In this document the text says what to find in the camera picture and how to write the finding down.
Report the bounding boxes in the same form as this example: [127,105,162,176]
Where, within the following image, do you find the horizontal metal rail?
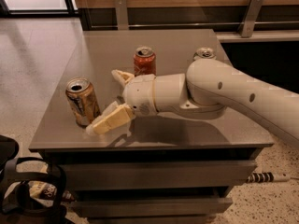
[90,21,299,30]

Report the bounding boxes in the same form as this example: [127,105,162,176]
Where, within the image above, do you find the black chair frame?
[0,135,67,224]

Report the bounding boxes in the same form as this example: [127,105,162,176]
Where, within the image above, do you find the gold soda can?
[65,77,101,128]

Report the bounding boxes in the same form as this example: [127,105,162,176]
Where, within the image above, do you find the silver green 7up can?
[193,47,216,61]

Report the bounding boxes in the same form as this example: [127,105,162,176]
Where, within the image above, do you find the right metal bracket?
[238,0,263,38]

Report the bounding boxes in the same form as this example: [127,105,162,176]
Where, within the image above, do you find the striped black white handle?
[246,171,292,184]

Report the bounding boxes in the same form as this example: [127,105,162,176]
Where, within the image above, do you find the crumpled snack bag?
[29,180,75,203]

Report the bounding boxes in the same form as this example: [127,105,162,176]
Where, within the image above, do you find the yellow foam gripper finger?
[85,102,135,135]
[111,69,135,87]

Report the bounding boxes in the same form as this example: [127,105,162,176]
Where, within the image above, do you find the lower grey drawer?
[72,197,233,217]

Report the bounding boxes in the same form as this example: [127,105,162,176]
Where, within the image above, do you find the grey drawer cabinet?
[30,29,273,224]

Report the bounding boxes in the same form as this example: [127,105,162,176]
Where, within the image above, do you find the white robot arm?
[86,59,299,147]

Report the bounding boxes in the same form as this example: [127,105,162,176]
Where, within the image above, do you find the left metal bracket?
[114,0,129,30]

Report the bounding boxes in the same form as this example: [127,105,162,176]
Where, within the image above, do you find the upper grey drawer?
[63,161,257,190]

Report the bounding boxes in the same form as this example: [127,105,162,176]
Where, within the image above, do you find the metal bracket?
[238,0,263,38]
[114,0,129,30]

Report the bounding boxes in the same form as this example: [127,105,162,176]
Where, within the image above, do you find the red Coca-Cola can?
[134,47,156,76]

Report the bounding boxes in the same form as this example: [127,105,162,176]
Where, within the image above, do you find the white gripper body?
[122,75,157,117]

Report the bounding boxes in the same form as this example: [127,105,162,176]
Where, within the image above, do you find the grey drawer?
[72,197,233,217]
[63,161,257,190]

